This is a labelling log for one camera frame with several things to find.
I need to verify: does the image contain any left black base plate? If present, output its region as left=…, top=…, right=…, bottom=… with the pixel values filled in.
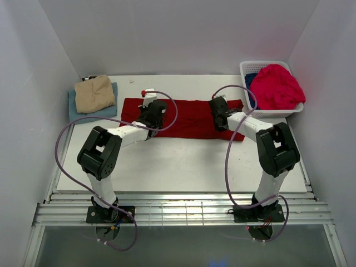
left=86, top=206, right=135, bottom=224

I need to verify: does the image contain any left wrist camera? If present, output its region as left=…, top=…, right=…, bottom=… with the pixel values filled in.
left=141, top=88, right=157, bottom=108

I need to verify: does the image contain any aluminium rail frame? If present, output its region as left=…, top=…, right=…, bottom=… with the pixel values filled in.
left=24, top=126, right=348, bottom=266

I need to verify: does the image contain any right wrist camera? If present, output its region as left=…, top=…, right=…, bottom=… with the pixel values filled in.
left=212, top=94, right=227, bottom=101

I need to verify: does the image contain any pink crumpled t shirt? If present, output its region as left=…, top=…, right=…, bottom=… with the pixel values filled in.
left=249, top=64, right=306, bottom=110

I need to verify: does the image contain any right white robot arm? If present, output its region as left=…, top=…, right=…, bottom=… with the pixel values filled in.
left=209, top=96, right=300, bottom=221

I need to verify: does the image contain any dark red t shirt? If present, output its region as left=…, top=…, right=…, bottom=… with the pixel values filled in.
left=121, top=98, right=243, bottom=140

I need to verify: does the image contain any folded light blue t shirt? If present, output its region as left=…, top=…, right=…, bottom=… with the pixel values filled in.
left=68, top=83, right=118, bottom=123

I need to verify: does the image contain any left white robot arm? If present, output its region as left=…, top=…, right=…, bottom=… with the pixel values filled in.
left=77, top=100, right=167, bottom=223

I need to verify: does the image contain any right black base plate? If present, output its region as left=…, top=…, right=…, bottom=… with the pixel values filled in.
left=230, top=204, right=285, bottom=223

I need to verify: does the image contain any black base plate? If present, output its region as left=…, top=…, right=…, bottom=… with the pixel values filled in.
left=86, top=206, right=135, bottom=224
left=230, top=204, right=285, bottom=223

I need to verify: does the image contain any white plastic basket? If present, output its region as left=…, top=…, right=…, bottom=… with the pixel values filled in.
left=239, top=61, right=304, bottom=118

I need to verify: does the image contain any dark blue t shirt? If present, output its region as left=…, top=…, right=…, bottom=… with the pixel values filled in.
left=245, top=72, right=258, bottom=108

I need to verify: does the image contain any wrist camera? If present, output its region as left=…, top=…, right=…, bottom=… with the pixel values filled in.
left=212, top=94, right=227, bottom=101
left=141, top=88, right=157, bottom=108

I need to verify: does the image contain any folded beige t shirt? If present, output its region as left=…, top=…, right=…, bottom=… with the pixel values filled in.
left=75, top=75, right=116, bottom=114

